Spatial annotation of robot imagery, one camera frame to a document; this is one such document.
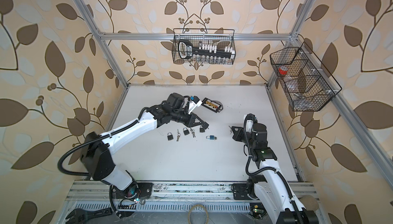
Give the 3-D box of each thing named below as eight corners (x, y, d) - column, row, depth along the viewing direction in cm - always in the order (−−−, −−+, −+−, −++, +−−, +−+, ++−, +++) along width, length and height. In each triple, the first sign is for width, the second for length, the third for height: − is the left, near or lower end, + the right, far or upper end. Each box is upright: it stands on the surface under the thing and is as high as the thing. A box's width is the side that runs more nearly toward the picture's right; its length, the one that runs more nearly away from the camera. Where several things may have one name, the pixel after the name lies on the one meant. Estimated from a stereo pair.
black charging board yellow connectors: (200, 105, 111) (200, 103, 109) (206, 97, 115) (206, 95, 114) (219, 114, 106) (219, 112, 104) (224, 106, 110) (225, 104, 109)
